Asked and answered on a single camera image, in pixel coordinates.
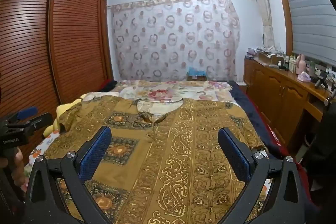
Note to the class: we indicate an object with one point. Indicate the small black tripod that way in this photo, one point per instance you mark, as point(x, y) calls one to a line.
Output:
point(320, 79)

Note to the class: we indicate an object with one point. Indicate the person's dark clothing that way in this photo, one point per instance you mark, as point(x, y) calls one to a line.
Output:
point(323, 148)

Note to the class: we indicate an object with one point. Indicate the circle patterned sheer curtain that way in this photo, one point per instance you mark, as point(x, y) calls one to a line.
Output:
point(173, 37)

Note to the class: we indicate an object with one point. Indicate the brown louvered wooden wardrobe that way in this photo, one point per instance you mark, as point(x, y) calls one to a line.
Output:
point(78, 29)

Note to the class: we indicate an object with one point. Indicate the floral blanket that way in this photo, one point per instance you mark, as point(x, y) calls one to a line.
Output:
point(168, 90)

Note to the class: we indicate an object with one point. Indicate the person's left hand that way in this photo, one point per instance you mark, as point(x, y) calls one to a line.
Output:
point(18, 166)

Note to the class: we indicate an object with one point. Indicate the blue topped box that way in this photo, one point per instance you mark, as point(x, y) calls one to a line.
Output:
point(196, 74)

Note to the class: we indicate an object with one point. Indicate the beige pillow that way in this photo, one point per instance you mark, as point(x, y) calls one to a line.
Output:
point(99, 96)

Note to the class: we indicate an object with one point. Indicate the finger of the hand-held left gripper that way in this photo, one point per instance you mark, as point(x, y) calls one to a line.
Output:
point(36, 121)
point(27, 112)

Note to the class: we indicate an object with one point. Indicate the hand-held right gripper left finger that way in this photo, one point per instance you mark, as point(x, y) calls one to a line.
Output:
point(94, 155)

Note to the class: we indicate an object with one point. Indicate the golden brown patterned shirt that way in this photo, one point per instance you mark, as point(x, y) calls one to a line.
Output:
point(170, 161)

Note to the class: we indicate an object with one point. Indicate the pink tissue box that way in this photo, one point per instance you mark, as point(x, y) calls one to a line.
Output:
point(304, 77)

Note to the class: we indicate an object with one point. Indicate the brown wooden cabinet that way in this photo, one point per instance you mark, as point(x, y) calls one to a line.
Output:
point(275, 92)

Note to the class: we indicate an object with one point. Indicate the beige tied curtain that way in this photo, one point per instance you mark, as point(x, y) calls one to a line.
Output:
point(265, 16)

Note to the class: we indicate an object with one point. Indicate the dark navy blanket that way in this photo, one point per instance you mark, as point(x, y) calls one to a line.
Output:
point(244, 100)

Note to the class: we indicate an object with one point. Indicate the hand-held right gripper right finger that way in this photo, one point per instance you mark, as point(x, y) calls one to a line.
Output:
point(233, 155)

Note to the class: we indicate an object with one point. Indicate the yellow plush toy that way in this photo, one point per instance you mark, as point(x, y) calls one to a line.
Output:
point(64, 113)

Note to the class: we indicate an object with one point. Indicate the wooden desk tray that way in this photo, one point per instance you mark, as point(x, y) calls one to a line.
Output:
point(270, 58)

